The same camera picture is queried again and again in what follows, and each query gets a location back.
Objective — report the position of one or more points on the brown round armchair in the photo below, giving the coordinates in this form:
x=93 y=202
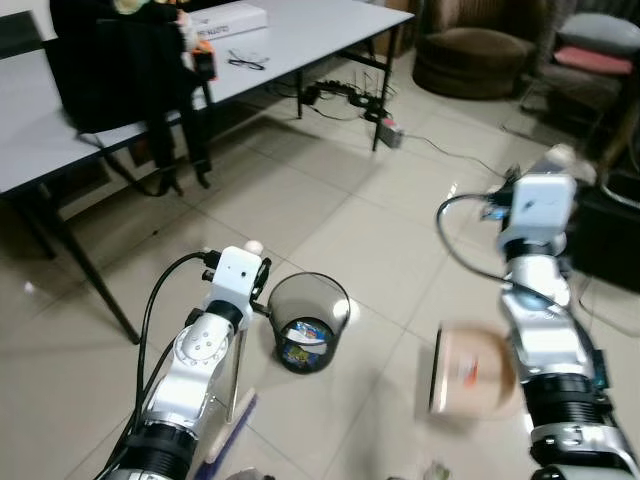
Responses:
x=480 y=62

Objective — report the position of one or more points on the black power strip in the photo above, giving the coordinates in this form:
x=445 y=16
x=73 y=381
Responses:
x=325 y=94

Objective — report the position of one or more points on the black eyeglasses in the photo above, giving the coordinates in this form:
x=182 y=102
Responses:
x=246 y=61

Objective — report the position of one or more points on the colourful wrapper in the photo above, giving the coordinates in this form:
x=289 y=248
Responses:
x=305 y=342

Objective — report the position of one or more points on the black mesh waste bin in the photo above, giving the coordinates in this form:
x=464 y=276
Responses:
x=300 y=300

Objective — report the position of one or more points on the dark frame chair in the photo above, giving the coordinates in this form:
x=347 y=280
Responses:
x=590 y=88

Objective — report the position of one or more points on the flat white box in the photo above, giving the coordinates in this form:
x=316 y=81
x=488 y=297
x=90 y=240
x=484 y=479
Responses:
x=230 y=16

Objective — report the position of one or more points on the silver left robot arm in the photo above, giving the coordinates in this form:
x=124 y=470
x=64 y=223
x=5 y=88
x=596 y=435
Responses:
x=195 y=365

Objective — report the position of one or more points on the black box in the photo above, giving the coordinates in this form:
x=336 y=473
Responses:
x=608 y=240

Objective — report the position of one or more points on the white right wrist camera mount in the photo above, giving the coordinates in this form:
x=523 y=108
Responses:
x=540 y=205

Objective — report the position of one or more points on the orange and black device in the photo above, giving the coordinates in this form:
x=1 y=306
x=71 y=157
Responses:
x=205 y=62

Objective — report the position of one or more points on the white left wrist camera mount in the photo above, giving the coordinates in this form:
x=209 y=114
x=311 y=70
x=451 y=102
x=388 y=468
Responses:
x=235 y=278

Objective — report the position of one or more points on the grey power strip red switch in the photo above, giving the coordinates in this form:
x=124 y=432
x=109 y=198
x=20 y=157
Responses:
x=389 y=131

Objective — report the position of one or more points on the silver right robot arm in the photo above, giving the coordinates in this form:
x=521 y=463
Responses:
x=545 y=340

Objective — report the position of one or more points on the black backpack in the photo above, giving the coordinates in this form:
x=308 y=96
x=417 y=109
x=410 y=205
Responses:
x=115 y=70

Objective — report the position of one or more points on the white table with black legs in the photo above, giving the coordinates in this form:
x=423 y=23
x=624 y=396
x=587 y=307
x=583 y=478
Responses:
x=300 y=45

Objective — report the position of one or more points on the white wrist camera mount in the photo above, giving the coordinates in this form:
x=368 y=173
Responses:
x=235 y=278
x=540 y=205

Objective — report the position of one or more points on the pink cushion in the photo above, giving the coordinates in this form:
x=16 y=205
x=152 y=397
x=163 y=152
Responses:
x=592 y=60

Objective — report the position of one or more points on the grey cushion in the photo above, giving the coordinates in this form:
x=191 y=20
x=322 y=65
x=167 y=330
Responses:
x=600 y=32

